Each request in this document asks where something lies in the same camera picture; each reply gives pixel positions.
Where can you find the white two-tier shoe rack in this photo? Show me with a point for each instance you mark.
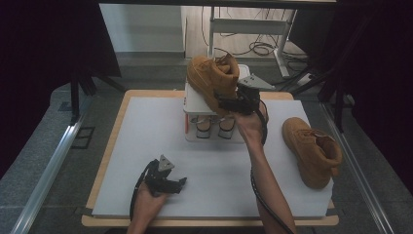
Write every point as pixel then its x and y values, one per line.
pixel 195 102

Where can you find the aluminium rail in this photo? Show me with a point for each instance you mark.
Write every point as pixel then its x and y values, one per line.
pixel 48 175
pixel 357 175

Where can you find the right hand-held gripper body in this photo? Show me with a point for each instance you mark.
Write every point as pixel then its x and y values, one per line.
pixel 250 100

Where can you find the white desk frame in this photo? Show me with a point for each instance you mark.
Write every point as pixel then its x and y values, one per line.
pixel 250 26

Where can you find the black tripod stand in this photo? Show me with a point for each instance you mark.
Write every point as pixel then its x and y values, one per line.
pixel 74 97

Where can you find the dark curtain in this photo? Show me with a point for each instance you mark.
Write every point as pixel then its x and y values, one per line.
pixel 39 65
pixel 383 81

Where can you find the tan suede boot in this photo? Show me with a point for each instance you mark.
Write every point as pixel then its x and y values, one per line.
pixel 308 152
pixel 207 78

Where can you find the white foam board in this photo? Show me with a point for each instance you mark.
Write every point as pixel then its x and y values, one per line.
pixel 201 175

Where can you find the white power strip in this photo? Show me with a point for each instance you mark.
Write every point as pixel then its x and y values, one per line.
pixel 305 79

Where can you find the person's left hand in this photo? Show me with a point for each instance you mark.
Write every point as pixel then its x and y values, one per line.
pixel 147 206

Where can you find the person's right hand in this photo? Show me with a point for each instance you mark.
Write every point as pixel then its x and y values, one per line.
pixel 251 126

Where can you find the black metal stand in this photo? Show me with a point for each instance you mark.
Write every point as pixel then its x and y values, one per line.
pixel 339 110

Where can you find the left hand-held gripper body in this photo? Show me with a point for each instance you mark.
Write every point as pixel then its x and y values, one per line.
pixel 157 182

